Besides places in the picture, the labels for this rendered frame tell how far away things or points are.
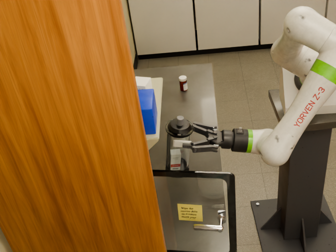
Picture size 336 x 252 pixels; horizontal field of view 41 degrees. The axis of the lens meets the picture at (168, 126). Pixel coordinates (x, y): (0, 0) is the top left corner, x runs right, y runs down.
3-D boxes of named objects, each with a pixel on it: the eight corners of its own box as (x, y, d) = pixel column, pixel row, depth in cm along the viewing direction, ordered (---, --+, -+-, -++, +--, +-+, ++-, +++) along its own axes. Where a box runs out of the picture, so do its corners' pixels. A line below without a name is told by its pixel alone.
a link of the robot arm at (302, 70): (303, 54, 211) (311, 43, 192) (332, 72, 209) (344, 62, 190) (288, 78, 211) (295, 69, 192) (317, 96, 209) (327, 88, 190)
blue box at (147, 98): (121, 137, 128) (115, 111, 122) (124, 115, 136) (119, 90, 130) (156, 134, 127) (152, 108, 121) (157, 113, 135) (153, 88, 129)
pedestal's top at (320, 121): (329, 89, 239) (330, 82, 236) (350, 126, 213) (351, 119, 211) (268, 96, 240) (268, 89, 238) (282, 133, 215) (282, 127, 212)
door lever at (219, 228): (195, 218, 143) (194, 213, 141) (225, 220, 141) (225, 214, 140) (193, 232, 139) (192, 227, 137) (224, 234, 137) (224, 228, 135)
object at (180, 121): (167, 138, 172) (168, 124, 168) (167, 123, 179) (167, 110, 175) (192, 138, 172) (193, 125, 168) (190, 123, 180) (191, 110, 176)
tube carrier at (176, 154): (163, 175, 184) (164, 134, 170) (164, 157, 192) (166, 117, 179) (190, 176, 183) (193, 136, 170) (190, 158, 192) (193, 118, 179)
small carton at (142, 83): (133, 101, 141) (129, 85, 138) (138, 92, 145) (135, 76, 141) (147, 102, 140) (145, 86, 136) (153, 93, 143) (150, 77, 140)
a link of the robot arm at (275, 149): (331, 84, 165) (305, 68, 164) (342, 88, 154) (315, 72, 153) (276, 166, 172) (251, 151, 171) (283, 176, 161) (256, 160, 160)
